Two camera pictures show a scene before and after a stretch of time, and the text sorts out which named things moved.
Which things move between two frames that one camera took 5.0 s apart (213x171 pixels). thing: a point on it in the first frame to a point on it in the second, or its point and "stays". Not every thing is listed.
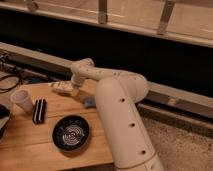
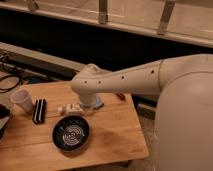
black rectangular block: (39, 111) stays
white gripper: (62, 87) to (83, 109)
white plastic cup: (21, 102) stays
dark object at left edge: (5, 115) stays
